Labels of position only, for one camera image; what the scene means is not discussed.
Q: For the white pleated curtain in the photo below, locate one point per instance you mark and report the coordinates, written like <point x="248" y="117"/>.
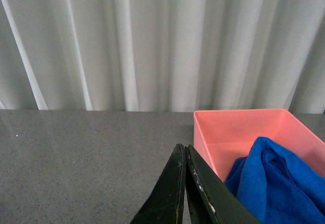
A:
<point x="162" y="55"/>

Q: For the blue microfiber cloth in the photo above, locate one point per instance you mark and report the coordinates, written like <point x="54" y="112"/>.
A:
<point x="277" y="186"/>

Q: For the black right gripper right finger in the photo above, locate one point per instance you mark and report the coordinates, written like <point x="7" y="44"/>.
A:
<point x="209" y="200"/>

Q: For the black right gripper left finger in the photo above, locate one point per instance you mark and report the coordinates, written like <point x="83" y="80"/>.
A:
<point x="166" y="201"/>

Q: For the pink plastic bin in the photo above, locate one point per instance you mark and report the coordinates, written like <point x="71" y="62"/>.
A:
<point x="222" y="136"/>

